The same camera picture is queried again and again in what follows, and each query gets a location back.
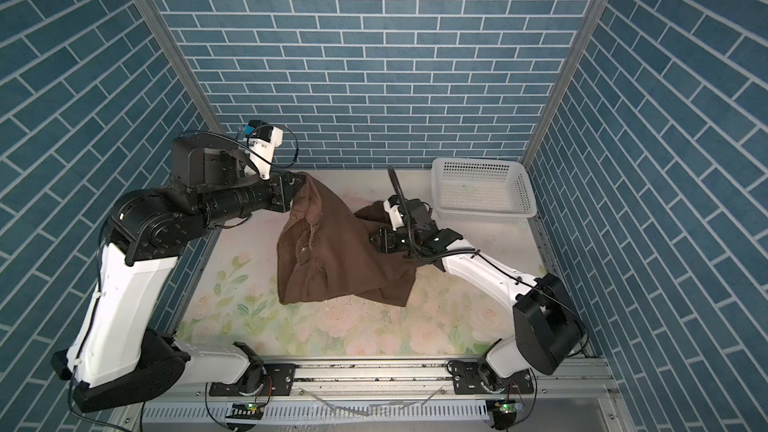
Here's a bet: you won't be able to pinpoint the aluminium corner post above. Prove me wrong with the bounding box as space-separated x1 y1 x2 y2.
520 0 634 169
132 0 224 133

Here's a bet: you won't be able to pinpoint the right aluminium corner post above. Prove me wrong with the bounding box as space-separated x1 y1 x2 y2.
520 0 634 169

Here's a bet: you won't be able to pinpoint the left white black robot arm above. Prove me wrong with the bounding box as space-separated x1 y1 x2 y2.
51 121 304 413

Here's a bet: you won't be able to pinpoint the white slotted cable duct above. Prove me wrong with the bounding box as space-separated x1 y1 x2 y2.
143 400 490 426

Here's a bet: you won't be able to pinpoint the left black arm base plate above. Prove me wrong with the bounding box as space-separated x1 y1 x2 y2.
208 363 297 398

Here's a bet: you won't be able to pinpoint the aluminium front rail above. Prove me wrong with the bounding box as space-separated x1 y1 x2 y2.
109 358 634 431

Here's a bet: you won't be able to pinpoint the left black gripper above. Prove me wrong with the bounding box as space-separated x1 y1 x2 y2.
195 166 309 232

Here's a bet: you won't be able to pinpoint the right green circuit board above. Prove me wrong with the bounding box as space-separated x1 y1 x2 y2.
491 399 524 415

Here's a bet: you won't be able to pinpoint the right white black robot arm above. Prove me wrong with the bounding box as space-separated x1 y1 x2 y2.
370 226 587 392

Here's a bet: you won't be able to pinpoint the white plastic laundry basket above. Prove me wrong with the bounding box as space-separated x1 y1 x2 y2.
431 158 537 222

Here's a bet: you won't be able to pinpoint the brown trousers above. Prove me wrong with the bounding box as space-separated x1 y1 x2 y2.
276 174 420 307

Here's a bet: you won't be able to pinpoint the green circuit board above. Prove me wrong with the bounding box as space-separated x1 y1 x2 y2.
226 402 265 421
491 399 524 415

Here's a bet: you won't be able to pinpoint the left green circuit board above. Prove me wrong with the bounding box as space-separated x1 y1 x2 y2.
226 402 265 421

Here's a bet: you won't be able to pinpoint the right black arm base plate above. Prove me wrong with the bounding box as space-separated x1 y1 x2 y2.
445 359 534 395

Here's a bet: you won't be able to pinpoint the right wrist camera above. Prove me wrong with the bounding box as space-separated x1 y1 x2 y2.
383 195 432 231

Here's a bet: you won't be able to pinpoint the left aluminium corner post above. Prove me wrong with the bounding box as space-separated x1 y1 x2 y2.
132 0 224 133

